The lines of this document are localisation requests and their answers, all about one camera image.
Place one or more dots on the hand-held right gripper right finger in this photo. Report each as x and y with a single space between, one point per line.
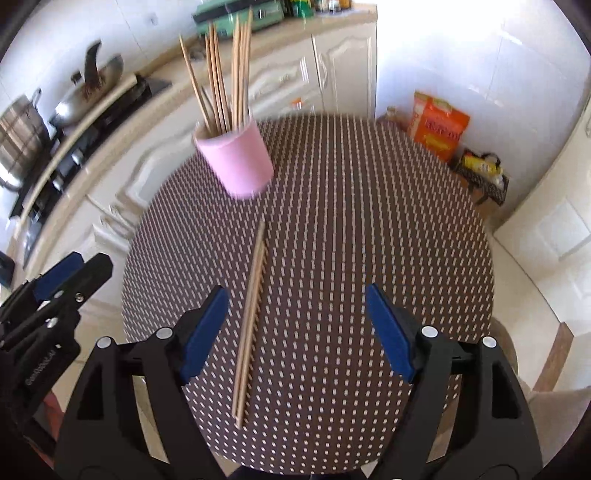
390 332

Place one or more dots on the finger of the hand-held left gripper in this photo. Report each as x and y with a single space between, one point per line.
60 272
94 272

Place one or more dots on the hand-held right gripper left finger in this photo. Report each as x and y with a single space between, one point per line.
205 332

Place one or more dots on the long wooden chopstick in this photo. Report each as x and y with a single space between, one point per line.
256 332
248 314
251 332

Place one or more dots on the pink cup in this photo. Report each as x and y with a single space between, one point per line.
240 157

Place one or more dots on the bunch of wooden chopsticks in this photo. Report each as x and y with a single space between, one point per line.
239 83

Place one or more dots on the black container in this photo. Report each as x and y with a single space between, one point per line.
4 270

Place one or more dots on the brown polka dot tablecloth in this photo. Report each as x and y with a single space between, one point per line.
346 230

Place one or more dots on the stainless steel steamer pot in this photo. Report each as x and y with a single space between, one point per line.
23 143

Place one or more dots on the steel wok with lid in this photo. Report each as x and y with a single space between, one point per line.
87 101

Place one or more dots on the black patterned bag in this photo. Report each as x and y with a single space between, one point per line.
485 189

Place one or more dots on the beige cushion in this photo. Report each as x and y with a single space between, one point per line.
558 415

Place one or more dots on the yellow packet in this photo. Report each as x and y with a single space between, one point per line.
480 165

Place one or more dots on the black glass gas stove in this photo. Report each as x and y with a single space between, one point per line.
152 87

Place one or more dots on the white door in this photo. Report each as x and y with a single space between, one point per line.
558 221

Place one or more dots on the orange rice bag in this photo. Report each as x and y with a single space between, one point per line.
438 129

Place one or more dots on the large cooking oil bottle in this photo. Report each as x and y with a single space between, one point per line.
395 115

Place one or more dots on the orange sticker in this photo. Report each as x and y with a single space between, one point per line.
298 104

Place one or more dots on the green electric cooker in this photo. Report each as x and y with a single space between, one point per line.
221 21

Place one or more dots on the beige kitchen countertop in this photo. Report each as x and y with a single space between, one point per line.
286 32

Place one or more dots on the green and yellow bottle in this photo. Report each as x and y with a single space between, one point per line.
304 4

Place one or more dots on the small wall hook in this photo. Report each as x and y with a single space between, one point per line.
152 19

